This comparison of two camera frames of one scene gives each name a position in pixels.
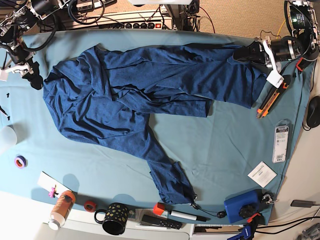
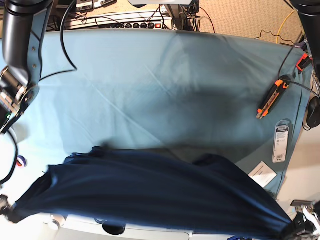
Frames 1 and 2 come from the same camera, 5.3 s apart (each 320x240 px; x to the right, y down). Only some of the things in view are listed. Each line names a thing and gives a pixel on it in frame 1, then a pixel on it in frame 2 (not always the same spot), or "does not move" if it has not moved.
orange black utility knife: (272, 97) does not move
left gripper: (35, 80) -> (5, 209)
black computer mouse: (313, 112) does not move
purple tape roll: (20, 161) does not move
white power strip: (143, 20) does not move
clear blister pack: (280, 141) does not move
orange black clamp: (302, 64) does not move
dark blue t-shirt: (103, 93) -> (173, 190)
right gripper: (255, 54) -> (301, 230)
